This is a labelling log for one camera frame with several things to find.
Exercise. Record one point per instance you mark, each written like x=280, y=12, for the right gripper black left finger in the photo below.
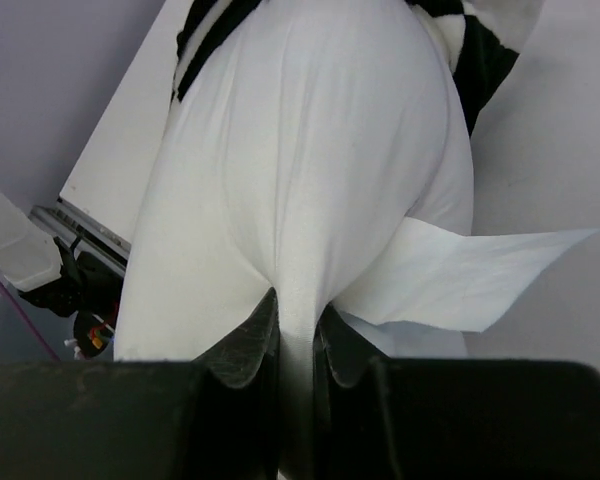
x=235, y=430

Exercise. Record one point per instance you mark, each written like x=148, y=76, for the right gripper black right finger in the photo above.
x=345, y=350

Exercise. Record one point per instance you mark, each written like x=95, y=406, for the white pillow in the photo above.
x=288, y=166

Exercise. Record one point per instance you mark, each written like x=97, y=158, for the black white checkered pillowcase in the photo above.
x=481, y=41

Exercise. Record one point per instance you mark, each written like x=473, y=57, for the white paper pillow tag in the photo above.
x=431, y=276

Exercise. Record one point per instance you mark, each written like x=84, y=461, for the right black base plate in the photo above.
x=86, y=290

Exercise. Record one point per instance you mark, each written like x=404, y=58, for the aluminium front rail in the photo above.
x=67, y=222

